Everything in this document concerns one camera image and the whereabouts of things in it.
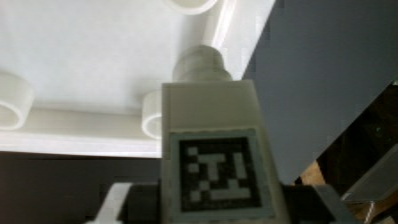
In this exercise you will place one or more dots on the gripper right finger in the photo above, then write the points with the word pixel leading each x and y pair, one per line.
pixel 315 205

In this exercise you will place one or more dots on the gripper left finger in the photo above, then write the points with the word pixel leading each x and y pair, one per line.
pixel 130 204

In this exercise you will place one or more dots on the white table leg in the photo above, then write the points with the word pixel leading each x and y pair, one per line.
pixel 221 188

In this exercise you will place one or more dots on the white square tabletop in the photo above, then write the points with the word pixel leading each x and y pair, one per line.
pixel 91 49

